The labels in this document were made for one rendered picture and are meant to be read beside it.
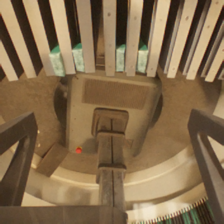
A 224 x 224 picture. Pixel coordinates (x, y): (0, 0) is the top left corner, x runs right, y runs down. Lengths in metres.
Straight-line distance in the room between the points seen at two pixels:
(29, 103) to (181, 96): 1.13
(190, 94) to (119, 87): 0.66
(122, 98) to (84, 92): 0.21
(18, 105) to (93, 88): 0.72
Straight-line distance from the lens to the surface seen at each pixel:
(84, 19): 0.21
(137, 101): 1.16
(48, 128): 1.71
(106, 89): 1.11
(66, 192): 1.96
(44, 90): 1.51
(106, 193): 0.85
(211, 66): 0.24
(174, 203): 1.72
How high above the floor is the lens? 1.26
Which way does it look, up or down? 54 degrees down
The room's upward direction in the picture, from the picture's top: 177 degrees clockwise
